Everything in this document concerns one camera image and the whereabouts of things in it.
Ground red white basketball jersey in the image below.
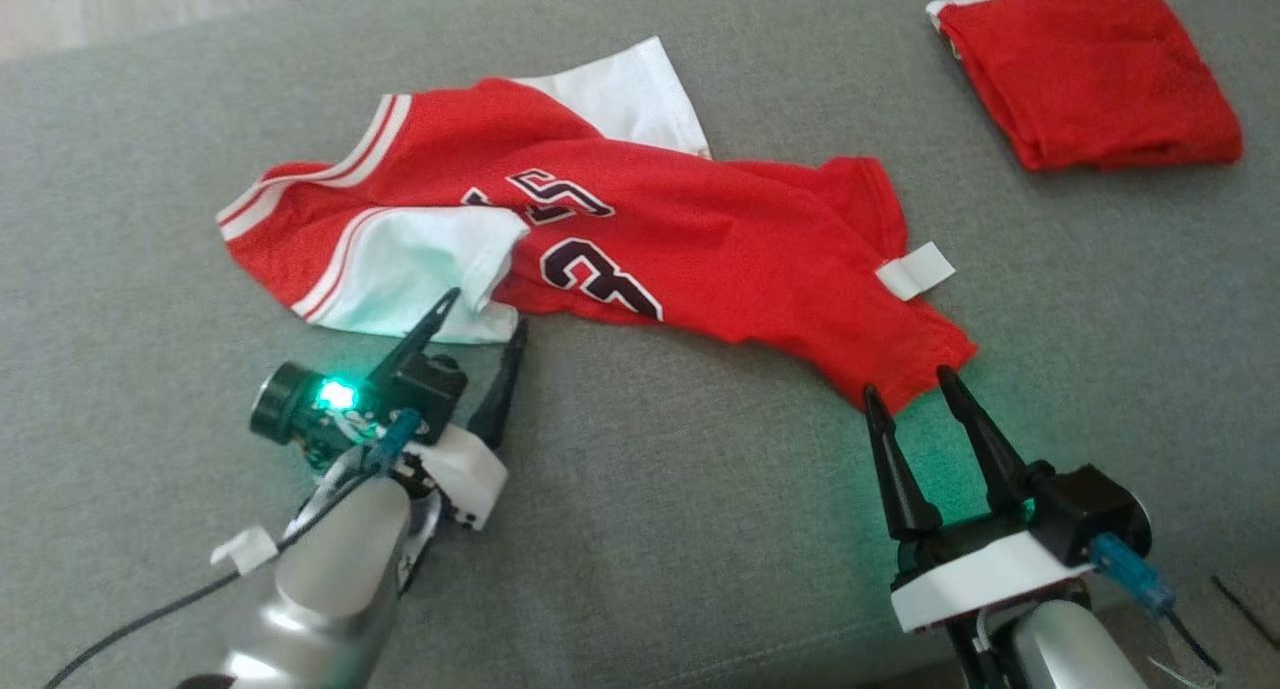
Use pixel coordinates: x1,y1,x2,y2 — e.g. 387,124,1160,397
215,36,980,416

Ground red white sports shorts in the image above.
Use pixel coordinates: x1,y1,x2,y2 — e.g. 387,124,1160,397
925,0,1245,173

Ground large grey sofa seat cushion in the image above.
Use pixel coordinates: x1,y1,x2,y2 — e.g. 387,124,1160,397
0,0,1280,689

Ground cable white tag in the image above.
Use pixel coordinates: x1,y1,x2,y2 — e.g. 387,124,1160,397
1148,654,1216,688
209,525,280,574

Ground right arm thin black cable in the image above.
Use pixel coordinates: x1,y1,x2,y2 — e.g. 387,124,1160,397
1163,609,1223,676

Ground right cable white tag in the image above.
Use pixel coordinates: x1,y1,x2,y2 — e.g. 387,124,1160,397
1148,654,1216,688

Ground left cable white tag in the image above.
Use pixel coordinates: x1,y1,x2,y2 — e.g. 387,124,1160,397
209,525,280,574

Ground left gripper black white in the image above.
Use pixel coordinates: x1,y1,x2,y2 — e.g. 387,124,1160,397
249,287,529,531

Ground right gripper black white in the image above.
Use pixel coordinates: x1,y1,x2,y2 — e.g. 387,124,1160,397
863,365,1097,689

